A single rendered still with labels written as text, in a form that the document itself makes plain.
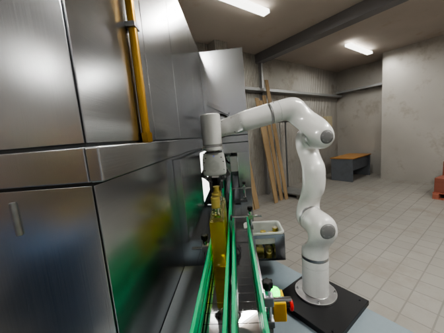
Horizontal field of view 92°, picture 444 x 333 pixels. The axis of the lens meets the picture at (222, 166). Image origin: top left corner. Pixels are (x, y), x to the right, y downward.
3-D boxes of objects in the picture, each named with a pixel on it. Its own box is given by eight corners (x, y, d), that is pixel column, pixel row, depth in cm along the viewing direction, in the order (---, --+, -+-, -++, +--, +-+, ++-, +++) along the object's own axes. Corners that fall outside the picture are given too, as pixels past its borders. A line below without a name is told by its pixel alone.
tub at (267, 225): (244, 234, 140) (243, 222, 138) (279, 232, 138) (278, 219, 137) (245, 248, 122) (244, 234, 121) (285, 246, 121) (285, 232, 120)
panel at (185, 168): (207, 189, 177) (203, 147, 172) (211, 188, 176) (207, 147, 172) (182, 243, 88) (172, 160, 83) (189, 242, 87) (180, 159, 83)
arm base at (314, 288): (312, 274, 118) (311, 242, 116) (346, 295, 102) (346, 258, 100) (287, 288, 109) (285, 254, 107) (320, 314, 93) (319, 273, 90)
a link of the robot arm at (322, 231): (320, 248, 109) (320, 203, 106) (343, 271, 91) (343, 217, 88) (297, 251, 109) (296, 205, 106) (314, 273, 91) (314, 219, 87)
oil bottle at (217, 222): (215, 259, 92) (210, 211, 89) (227, 258, 91) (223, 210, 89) (213, 267, 86) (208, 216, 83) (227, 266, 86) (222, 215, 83)
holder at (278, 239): (236, 247, 141) (234, 224, 139) (279, 244, 139) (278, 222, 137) (237, 262, 124) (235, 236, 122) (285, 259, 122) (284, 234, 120)
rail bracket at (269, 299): (263, 319, 60) (261, 275, 59) (290, 318, 60) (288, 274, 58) (265, 332, 57) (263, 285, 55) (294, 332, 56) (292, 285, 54)
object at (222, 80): (214, 150, 267) (207, 74, 255) (244, 147, 265) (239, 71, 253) (208, 154, 198) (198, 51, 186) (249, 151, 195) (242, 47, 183)
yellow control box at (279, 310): (263, 307, 80) (262, 289, 79) (283, 306, 80) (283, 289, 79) (266, 324, 73) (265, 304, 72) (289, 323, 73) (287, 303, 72)
